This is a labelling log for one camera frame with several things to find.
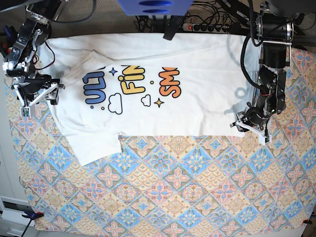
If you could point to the white power strip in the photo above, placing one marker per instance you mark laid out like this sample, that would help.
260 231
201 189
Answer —
205 28

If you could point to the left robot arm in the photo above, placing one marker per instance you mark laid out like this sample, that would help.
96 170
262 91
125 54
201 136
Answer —
273 35

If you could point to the blue box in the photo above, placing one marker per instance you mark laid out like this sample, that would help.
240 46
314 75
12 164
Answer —
155 7

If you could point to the white printed T-shirt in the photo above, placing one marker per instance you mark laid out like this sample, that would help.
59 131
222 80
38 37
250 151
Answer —
140 84

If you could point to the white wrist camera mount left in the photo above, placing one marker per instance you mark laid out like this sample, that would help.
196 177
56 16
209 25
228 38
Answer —
263 136

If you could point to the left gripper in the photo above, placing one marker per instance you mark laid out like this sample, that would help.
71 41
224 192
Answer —
254 116

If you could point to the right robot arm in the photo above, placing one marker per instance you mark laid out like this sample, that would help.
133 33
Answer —
20 54

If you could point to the orange black clamp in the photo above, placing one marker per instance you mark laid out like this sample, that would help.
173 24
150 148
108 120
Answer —
32 215

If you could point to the black remote-like bar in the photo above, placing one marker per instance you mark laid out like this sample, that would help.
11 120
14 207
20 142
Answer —
175 23

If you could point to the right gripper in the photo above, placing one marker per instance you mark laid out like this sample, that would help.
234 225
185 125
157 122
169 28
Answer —
26 88

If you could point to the patterned tablecloth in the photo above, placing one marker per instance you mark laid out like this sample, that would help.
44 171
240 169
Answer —
177 186

